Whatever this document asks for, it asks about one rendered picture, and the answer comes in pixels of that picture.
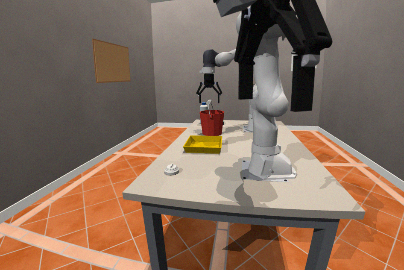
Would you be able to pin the white kitchen timer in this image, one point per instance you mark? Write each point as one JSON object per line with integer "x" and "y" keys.
{"x": 171, "y": 169}

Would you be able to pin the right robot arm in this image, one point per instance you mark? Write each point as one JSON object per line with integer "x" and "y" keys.
{"x": 211, "y": 59}

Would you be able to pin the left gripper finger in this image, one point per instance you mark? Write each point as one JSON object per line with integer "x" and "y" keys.
{"x": 308, "y": 35}
{"x": 249, "y": 38}

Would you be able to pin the yellow square tray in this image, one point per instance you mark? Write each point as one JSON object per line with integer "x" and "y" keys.
{"x": 203, "y": 144}

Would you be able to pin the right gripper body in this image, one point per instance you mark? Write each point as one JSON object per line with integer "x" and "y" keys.
{"x": 208, "y": 78}

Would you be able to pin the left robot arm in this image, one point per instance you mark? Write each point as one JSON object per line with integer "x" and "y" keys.
{"x": 269, "y": 101}

